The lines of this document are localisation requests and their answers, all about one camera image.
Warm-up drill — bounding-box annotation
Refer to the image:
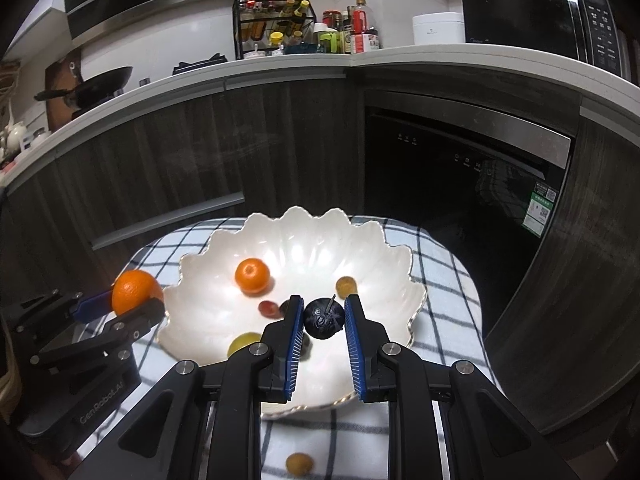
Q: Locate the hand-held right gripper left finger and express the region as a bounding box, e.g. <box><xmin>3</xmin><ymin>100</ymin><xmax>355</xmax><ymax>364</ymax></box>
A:
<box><xmin>67</xmin><ymin>296</ymin><xmax>307</xmax><ymax>480</ymax></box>

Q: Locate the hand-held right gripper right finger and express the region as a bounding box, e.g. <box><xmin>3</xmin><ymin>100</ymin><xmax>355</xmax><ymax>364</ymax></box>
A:
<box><xmin>344</xmin><ymin>294</ymin><xmax>581</xmax><ymax>480</ymax></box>

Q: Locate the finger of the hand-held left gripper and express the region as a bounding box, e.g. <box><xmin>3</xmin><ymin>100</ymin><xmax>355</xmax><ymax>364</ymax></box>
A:
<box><xmin>15</xmin><ymin>290</ymin><xmax>115</xmax><ymax>333</ymax></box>
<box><xmin>30</xmin><ymin>301</ymin><xmax>165</xmax><ymax>376</ymax></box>

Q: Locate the large mandarin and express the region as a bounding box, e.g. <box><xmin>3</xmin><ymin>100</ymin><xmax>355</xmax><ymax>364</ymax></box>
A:
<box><xmin>111</xmin><ymin>270</ymin><xmax>165</xmax><ymax>317</ymax></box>

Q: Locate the dark purple plum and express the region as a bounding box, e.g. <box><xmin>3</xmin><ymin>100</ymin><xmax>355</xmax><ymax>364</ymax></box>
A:
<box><xmin>303</xmin><ymin>296</ymin><xmax>347</xmax><ymax>342</ymax></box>

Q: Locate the white scalloped bowl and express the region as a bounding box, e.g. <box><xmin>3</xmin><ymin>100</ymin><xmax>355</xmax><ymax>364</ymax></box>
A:
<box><xmin>156</xmin><ymin>206</ymin><xmax>427</xmax><ymax>420</ymax></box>

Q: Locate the green grape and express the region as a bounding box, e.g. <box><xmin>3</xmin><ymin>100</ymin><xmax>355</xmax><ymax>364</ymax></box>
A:
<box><xmin>227</xmin><ymin>332</ymin><xmax>266</xmax><ymax>361</ymax></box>

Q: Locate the small mandarin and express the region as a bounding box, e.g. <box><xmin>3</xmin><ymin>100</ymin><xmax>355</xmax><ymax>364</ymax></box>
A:
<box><xmin>235</xmin><ymin>257</ymin><xmax>272</xmax><ymax>295</ymax></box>

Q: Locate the checked white cloth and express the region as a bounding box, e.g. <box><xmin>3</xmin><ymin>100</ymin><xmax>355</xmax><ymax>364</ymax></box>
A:
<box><xmin>65</xmin><ymin>215</ymin><xmax>506</xmax><ymax>480</ymax></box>

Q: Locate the speckled yellow fruit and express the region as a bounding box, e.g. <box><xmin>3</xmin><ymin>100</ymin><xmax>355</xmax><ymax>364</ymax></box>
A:
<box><xmin>285</xmin><ymin>452</ymin><xmax>315</xmax><ymax>474</ymax></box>

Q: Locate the dark wood kitchen cabinet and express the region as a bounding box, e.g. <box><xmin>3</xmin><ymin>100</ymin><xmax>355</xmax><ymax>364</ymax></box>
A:
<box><xmin>0</xmin><ymin>67</ymin><xmax>640</xmax><ymax>436</ymax></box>

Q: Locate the black dishwasher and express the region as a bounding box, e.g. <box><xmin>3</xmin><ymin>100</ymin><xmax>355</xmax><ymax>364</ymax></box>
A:
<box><xmin>362</xmin><ymin>92</ymin><xmax>573</xmax><ymax>271</ymax></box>

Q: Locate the white teapot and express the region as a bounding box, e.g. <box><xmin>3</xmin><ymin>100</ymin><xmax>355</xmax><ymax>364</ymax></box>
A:
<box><xmin>5</xmin><ymin>122</ymin><xmax>28</xmax><ymax>153</ymax></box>

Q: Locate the black wok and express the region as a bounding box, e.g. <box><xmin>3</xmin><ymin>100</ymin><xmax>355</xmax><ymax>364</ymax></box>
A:
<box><xmin>34</xmin><ymin>66</ymin><xmax>135</xmax><ymax>111</ymax></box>

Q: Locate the wooden cutting board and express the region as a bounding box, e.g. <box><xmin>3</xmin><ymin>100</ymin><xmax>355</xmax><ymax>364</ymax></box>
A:
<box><xmin>44</xmin><ymin>49</ymin><xmax>83</xmax><ymax>131</ymax></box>

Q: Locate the black stove grate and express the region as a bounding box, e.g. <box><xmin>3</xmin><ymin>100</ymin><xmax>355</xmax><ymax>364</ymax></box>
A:
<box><xmin>172</xmin><ymin>52</ymin><xmax>231</xmax><ymax>76</ymax></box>

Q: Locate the black spice rack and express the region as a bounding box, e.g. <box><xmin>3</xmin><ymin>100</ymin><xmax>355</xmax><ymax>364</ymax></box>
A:
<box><xmin>232</xmin><ymin>0</ymin><xmax>317</xmax><ymax>61</ymax></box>

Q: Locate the dark sauce bottle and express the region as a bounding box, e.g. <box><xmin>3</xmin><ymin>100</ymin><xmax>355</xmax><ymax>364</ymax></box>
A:
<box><xmin>341</xmin><ymin>10</ymin><xmax>355</xmax><ymax>55</ymax></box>

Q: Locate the red label oil bottle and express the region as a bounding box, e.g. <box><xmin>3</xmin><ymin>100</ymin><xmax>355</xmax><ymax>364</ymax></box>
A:
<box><xmin>350</xmin><ymin>0</ymin><xmax>381</xmax><ymax>53</ymax></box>

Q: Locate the white rice cooker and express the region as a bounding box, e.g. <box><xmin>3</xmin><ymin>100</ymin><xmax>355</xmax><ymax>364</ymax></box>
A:
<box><xmin>412</xmin><ymin>12</ymin><xmax>466</xmax><ymax>47</ymax></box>

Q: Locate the row of spice bottles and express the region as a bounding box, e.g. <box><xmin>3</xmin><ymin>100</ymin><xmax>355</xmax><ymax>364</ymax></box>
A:
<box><xmin>236</xmin><ymin>0</ymin><xmax>311</xmax><ymax>43</ymax></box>

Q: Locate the black microwave oven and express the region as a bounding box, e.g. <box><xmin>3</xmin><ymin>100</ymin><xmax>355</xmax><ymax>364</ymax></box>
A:
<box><xmin>459</xmin><ymin>0</ymin><xmax>633</xmax><ymax>81</ymax></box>

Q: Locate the silver cabinet handle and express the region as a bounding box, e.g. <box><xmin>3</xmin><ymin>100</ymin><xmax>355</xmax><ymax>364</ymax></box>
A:
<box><xmin>90</xmin><ymin>192</ymin><xmax>246</xmax><ymax>251</ymax></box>

